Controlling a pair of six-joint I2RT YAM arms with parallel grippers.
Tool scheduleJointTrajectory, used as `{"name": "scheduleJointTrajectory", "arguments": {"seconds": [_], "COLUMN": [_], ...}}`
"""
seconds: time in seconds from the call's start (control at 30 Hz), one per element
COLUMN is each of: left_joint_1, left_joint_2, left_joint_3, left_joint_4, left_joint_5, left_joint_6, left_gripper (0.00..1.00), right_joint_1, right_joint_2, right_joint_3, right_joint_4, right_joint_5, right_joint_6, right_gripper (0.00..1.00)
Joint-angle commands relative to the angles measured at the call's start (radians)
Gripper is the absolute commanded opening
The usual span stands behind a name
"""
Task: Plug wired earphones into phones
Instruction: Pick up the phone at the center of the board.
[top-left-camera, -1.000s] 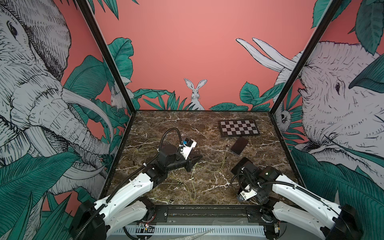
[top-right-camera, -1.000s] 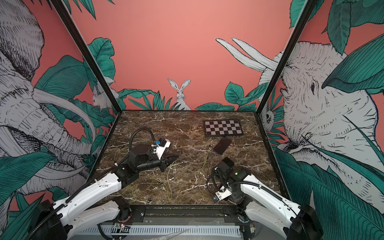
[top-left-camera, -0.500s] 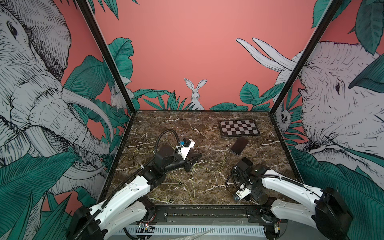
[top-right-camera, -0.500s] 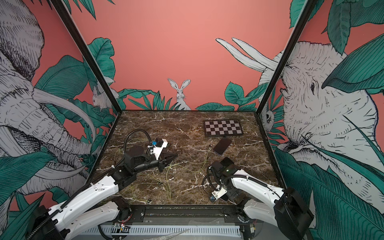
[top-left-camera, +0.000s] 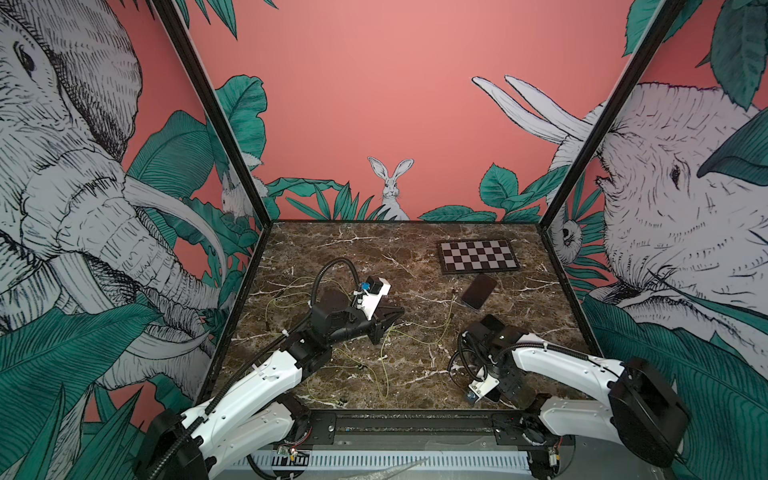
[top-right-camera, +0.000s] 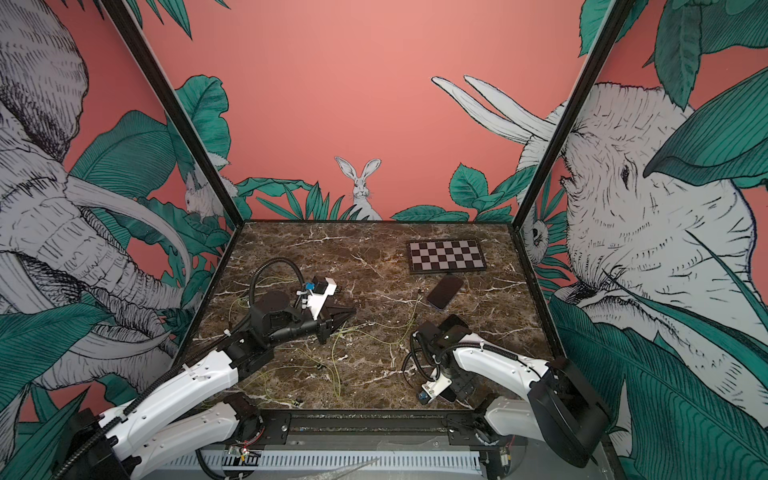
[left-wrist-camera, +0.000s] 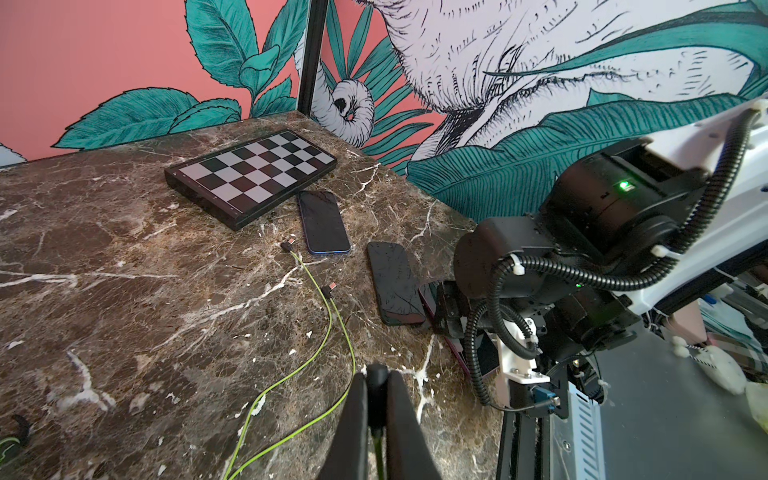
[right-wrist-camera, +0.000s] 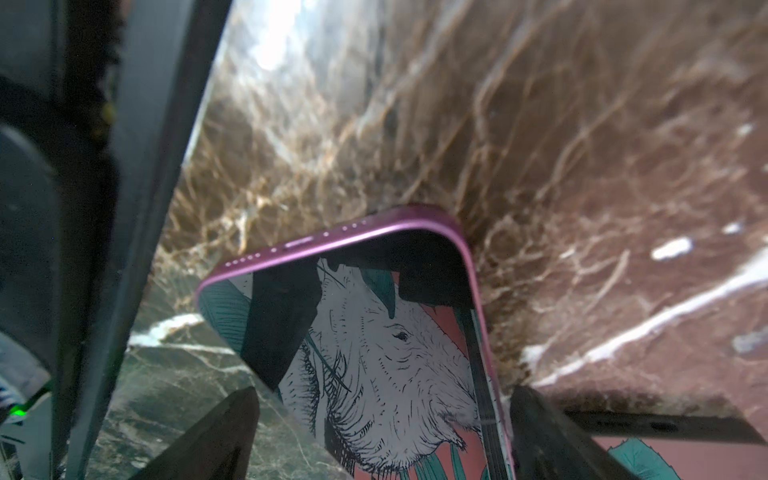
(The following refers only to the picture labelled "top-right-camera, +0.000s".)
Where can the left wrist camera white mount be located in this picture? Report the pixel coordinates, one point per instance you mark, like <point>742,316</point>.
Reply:
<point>314,294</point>

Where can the black corner post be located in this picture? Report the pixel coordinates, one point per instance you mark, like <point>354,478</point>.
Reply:
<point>610,28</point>
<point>122,18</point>

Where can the right black corner post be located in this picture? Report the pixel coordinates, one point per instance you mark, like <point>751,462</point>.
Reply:
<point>610,28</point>

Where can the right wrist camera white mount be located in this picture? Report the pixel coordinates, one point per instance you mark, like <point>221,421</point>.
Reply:
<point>430,390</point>

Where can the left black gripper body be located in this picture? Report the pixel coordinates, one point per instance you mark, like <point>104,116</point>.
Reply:
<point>297,327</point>

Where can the white vented strip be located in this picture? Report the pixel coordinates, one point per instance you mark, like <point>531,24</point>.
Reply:
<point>459,462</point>

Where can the black white chessboard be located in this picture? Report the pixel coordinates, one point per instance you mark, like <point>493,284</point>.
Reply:
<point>445,256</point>

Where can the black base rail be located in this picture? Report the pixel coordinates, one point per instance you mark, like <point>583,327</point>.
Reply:
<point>281,425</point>

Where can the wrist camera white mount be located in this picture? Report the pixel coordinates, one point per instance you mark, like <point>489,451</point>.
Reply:
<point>314,294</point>
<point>430,390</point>

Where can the blue edged smartphone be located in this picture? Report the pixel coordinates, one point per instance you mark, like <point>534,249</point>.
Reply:
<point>443,293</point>

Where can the left black corner post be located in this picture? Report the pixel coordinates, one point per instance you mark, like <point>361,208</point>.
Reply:
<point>122,18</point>

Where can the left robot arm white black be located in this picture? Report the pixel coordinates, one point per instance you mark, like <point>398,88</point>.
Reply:
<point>134,439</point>

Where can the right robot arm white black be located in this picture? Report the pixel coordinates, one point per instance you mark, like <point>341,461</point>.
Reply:
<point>553,401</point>

